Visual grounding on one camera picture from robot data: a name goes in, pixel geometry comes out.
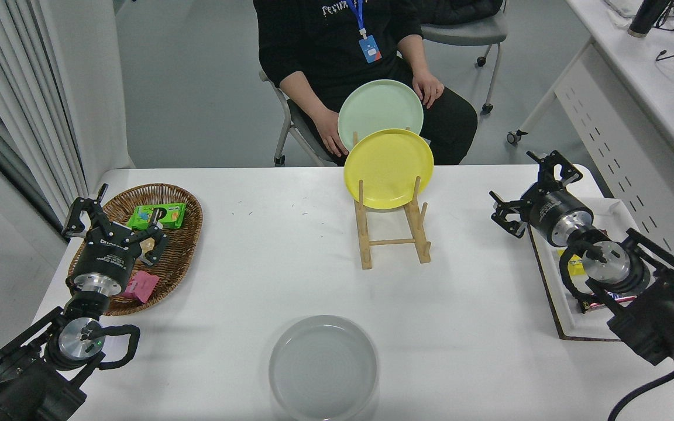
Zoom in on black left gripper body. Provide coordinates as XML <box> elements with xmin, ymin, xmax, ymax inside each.
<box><xmin>71</xmin><ymin>225</ymin><xmax>143</xmax><ymax>281</ymax></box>

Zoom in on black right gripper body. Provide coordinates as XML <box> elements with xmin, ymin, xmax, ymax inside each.
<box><xmin>527</xmin><ymin>192</ymin><xmax>593</xmax><ymax>245</ymax></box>

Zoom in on grey plate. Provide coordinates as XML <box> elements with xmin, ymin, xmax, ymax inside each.
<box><xmin>268</xmin><ymin>315</ymin><xmax>379</xmax><ymax>421</ymax></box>

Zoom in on yellow plate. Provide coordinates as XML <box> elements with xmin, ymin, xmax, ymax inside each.
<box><xmin>343</xmin><ymin>128</ymin><xmax>435</xmax><ymax>211</ymax></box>

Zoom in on wooden plate rack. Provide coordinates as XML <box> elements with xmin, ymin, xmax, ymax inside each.
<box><xmin>353</xmin><ymin>127</ymin><xmax>432</xmax><ymax>270</ymax></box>

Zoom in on pale green plate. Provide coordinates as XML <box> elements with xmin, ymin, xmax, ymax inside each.
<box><xmin>337</xmin><ymin>80</ymin><xmax>424</xmax><ymax>153</ymax></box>

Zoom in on person's left hand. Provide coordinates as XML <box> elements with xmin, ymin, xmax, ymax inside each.
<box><xmin>412</xmin><ymin>70</ymin><xmax>445</xmax><ymax>109</ymax></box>

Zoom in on person's right hand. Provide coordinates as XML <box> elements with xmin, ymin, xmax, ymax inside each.
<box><xmin>317</xmin><ymin>109</ymin><xmax>350</xmax><ymax>157</ymax></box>

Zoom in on brown wicker basket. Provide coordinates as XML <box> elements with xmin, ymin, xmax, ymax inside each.
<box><xmin>67</xmin><ymin>183</ymin><xmax>204</xmax><ymax>317</ymax></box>

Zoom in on green snack packet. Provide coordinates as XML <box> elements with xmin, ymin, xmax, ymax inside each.
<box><xmin>126</xmin><ymin>202</ymin><xmax>187</xmax><ymax>230</ymax></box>

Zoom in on pink snack packet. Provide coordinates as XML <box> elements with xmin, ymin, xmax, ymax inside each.
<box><xmin>119</xmin><ymin>270</ymin><xmax>160</xmax><ymax>304</ymax></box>

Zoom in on yellow snack packet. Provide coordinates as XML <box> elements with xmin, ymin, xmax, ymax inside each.
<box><xmin>558</xmin><ymin>249</ymin><xmax>586</xmax><ymax>277</ymax></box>

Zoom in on white tray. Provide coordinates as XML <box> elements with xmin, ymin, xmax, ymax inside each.
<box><xmin>524</xmin><ymin>197</ymin><xmax>655</xmax><ymax>341</ymax></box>

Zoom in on brown Snickers bar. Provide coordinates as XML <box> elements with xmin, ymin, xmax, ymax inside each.
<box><xmin>577</xmin><ymin>291</ymin><xmax>636</xmax><ymax>313</ymax></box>

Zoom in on white desk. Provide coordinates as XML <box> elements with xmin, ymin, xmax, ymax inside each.
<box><xmin>507</xmin><ymin>0</ymin><xmax>674</xmax><ymax>313</ymax></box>

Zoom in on grey chair with casters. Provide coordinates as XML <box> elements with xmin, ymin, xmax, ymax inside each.
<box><xmin>419</xmin><ymin>0</ymin><xmax>508</xmax><ymax>115</ymax></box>

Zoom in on black jacket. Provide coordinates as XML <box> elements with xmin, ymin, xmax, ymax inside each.
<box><xmin>413</xmin><ymin>0</ymin><xmax>503</xmax><ymax>27</ymax></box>

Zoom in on black bottle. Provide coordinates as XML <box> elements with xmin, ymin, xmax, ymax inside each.
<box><xmin>627</xmin><ymin>0</ymin><xmax>672</xmax><ymax>38</ymax></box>

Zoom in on black eyeglasses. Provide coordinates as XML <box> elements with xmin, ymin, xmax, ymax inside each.
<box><xmin>654</xmin><ymin>0</ymin><xmax>674</xmax><ymax>32</ymax></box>

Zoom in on person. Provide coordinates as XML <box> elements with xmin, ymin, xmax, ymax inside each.
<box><xmin>252</xmin><ymin>0</ymin><xmax>479</xmax><ymax>166</ymax></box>

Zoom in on white frame chair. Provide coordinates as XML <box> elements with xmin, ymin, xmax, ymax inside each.
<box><xmin>258</xmin><ymin>67</ymin><xmax>338</xmax><ymax>167</ymax></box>

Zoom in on blue badge with lanyard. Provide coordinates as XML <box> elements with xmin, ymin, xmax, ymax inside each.
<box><xmin>349</xmin><ymin>0</ymin><xmax>383</xmax><ymax>64</ymax></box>

